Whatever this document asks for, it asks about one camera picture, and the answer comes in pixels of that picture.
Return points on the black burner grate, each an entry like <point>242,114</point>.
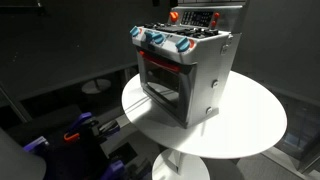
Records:
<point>181,30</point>

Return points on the round grey pedestal base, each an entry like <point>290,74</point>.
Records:
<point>96,86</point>

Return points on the white round pedestal table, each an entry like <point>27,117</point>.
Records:
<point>246,120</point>

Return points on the white rounded cover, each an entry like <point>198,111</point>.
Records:
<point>18,160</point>

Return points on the silver toy stove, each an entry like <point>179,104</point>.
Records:
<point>206,66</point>

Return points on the small round orange button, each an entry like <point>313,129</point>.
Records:
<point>216,15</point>
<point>213,23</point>

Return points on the purple clamp with orange tip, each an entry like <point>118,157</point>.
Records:
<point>78,125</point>

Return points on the black spring clamp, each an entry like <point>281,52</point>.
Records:
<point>109,128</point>

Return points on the blue stove knob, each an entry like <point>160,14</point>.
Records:
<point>182,44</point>
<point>158,38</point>
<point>134,31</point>
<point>149,35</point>

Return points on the grey metal frame leg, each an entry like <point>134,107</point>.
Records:
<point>15,105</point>

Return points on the black keypad panel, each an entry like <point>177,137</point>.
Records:
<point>197,18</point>

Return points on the orange timer knob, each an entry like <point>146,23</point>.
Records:
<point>173,16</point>

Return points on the oven door with window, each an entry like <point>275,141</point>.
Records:
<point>163,86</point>

